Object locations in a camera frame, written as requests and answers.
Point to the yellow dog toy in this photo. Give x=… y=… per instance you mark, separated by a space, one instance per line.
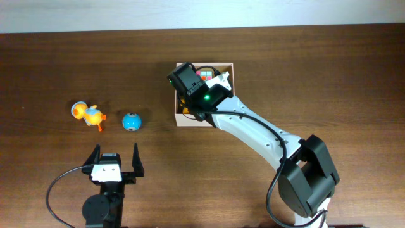
x=185 y=110

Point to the blue ball toy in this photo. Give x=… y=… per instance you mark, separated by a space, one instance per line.
x=131 y=122

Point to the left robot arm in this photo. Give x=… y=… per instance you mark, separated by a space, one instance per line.
x=106 y=208

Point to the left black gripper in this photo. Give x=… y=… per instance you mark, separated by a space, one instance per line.
x=130 y=177

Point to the yellow duck toy blue cap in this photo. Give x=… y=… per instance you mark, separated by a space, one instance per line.
x=90 y=114

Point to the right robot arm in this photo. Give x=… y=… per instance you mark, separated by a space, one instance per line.
x=306 y=176

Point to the rubiks cube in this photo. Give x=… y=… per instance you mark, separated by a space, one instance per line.
x=205 y=75

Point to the beige open cardboard box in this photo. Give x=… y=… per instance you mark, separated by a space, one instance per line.
x=183 y=118

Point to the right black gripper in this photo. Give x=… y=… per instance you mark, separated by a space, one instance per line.
x=182 y=95

